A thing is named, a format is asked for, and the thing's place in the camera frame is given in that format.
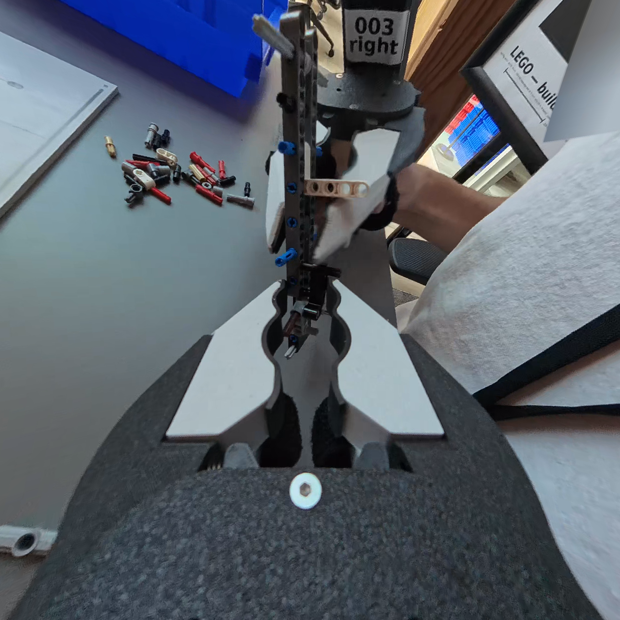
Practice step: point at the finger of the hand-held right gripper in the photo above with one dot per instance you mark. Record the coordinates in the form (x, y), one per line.
(276, 203)
(370, 157)

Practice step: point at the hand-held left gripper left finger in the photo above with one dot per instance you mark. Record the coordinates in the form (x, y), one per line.
(227, 378)

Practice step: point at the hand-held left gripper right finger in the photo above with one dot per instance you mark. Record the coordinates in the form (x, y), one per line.
(382, 382)

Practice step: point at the tan lego beam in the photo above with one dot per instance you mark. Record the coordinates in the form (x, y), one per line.
(322, 187)

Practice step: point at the long dark grey lego assembly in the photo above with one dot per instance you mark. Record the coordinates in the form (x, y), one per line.
(298, 121)

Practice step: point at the person's right forearm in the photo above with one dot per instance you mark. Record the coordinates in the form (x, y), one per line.
(460, 208)

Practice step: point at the pile of small lego parts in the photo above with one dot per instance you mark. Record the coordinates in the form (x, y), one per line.
(209, 193)

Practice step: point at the tan lego pin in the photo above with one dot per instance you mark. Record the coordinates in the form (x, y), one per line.
(110, 147)

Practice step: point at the white lego beam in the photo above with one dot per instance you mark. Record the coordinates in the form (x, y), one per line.
(46, 535)

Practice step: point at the lego instruction booklet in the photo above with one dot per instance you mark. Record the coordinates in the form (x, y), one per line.
(43, 111)

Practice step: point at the person's right hand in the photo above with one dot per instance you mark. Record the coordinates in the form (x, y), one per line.
(411, 193)

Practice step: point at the wooden beam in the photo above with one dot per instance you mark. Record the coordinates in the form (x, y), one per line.
(436, 58)

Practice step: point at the rack of red blue bins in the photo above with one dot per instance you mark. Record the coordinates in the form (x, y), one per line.
(472, 126)

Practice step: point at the black office chair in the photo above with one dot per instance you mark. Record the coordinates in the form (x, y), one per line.
(416, 256)

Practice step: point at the black framed sign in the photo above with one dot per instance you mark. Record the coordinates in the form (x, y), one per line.
(523, 72)

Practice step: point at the blue plastic bin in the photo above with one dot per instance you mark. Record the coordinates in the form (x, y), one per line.
(169, 34)

